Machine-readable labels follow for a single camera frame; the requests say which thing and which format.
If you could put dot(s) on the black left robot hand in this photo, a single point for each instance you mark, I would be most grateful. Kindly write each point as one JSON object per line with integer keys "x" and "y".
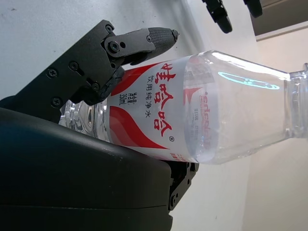
{"x": 222, "y": 19}

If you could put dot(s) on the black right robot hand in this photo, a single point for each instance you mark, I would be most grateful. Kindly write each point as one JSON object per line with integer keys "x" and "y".
{"x": 72, "y": 180}

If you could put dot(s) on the clear plastic water bottle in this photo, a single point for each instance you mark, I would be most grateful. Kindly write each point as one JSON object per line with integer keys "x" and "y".
{"x": 204, "y": 108}

